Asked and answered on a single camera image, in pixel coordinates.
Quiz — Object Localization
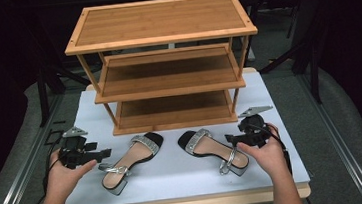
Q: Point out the three-tier wooden shoe rack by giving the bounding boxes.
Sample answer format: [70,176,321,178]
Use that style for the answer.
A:
[60,0,267,140]

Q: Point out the person's right hand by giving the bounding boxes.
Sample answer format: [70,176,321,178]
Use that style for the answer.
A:
[235,121,291,181]

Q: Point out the person's left hand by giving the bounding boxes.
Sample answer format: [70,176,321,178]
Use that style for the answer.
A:
[41,144,101,199]

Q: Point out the aluminium floor rail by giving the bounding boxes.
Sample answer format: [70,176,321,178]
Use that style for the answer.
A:
[0,92,76,204]
[294,64,362,204]

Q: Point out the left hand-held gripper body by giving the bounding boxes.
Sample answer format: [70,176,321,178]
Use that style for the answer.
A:
[55,125,92,171]

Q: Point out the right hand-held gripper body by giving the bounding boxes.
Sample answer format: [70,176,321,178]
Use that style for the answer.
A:
[236,104,278,151]

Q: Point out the black sandal with silver straps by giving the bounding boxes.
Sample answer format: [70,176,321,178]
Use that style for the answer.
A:
[95,130,169,198]
[176,124,251,183]

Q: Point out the black floor bracket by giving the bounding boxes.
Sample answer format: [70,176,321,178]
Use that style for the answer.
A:
[41,119,69,146]

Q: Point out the black metal stand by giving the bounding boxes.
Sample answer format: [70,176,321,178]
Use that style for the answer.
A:
[252,0,325,110]
[32,55,96,129]

